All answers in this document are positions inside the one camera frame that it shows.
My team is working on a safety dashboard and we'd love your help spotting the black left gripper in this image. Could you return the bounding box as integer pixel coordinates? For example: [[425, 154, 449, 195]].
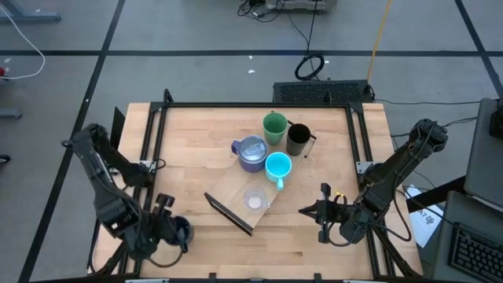
[[129, 192, 192, 261]]

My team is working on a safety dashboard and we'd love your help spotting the tall black cup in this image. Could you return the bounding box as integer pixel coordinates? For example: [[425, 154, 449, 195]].
[[285, 123, 312, 157]]

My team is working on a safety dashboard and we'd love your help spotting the grey floor foot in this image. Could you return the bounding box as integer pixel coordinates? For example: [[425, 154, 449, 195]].
[[0, 108, 24, 120]]

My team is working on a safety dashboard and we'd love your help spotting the black device on desk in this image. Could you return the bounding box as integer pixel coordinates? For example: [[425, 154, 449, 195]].
[[489, 109, 503, 139]]

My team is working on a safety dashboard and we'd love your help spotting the coiled black cable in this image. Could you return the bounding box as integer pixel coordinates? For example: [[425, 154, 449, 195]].
[[294, 0, 326, 82]]

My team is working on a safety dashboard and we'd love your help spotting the grey power strip box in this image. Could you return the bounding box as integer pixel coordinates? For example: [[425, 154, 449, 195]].
[[265, 0, 328, 12]]

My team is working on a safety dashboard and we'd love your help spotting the grey side desk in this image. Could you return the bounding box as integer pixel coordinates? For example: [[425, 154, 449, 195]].
[[430, 190, 503, 283]]

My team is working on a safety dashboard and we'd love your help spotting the green plastic cup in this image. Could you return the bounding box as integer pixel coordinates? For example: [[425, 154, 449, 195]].
[[262, 111, 289, 146]]

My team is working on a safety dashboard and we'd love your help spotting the black keyboard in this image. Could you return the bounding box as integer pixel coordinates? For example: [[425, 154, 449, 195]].
[[447, 222, 503, 283]]

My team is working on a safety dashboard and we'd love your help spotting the yellow cable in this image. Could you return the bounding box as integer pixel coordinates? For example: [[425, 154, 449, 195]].
[[366, 0, 394, 84]]

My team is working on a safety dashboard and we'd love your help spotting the purple tumbler with lid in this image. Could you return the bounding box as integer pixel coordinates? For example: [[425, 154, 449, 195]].
[[230, 134, 270, 174]]

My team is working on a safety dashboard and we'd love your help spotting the wooden tray board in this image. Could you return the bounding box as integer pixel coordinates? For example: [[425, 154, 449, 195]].
[[203, 110, 318, 237]]

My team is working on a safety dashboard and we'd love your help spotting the black metal table frame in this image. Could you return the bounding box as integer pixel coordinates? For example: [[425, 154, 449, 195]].
[[88, 88, 424, 282]]

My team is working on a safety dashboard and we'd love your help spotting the thin black cable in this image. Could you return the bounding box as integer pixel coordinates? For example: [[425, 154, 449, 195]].
[[391, 116, 479, 138], [375, 97, 481, 107]]

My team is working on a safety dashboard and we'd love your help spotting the grey flat monitor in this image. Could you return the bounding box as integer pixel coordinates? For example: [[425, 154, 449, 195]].
[[463, 97, 503, 209]]

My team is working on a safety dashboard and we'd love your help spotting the white paper sheet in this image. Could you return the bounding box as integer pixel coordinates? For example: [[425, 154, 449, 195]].
[[404, 184, 445, 248]]

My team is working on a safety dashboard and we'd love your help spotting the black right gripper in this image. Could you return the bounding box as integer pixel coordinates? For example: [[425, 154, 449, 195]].
[[297, 182, 370, 247]]

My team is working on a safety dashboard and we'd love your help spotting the white cable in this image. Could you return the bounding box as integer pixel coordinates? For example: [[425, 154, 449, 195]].
[[0, 3, 46, 81]]

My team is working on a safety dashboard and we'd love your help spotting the dark blue mug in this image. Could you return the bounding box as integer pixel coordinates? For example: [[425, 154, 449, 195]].
[[172, 215, 195, 253]]

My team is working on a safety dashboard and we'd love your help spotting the small clear glass cup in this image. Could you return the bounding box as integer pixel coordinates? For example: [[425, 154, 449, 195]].
[[243, 186, 273, 213]]

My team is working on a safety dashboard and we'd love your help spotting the grey table leg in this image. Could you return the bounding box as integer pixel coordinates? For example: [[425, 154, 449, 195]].
[[0, 0, 63, 23]]

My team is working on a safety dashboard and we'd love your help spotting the teal ceramic mug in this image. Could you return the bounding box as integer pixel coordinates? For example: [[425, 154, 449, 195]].
[[264, 151, 293, 192]]

